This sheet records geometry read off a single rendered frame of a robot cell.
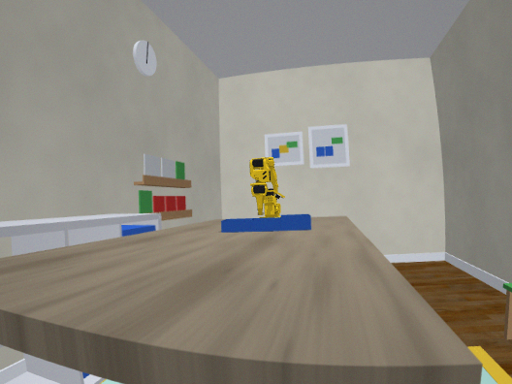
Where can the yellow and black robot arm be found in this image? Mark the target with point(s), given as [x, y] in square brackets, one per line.
[266, 174]

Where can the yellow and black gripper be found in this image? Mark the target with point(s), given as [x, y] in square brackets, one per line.
[259, 190]

